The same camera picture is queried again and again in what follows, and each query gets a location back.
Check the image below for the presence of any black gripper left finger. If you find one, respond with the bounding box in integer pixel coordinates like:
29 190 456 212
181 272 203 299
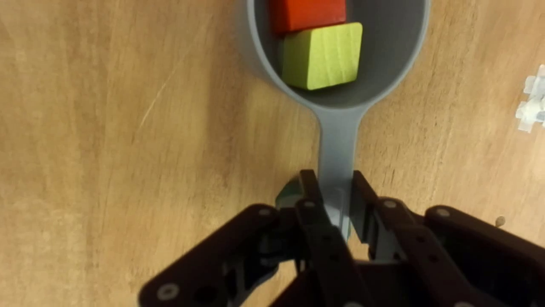
138 170 364 307

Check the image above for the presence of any grey pot with handle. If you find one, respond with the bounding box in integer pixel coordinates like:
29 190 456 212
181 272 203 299
244 0 431 241

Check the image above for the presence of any orange cube block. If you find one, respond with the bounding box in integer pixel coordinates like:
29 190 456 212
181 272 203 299
267 0 347 38

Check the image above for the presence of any clear peg stand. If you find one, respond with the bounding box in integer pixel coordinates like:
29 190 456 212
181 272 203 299
514 64 545 135

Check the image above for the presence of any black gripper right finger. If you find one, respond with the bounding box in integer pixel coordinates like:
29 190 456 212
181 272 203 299
353 170 545 307

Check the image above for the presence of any yellow cube block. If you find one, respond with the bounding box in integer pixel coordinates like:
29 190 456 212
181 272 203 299
278 23 364 93

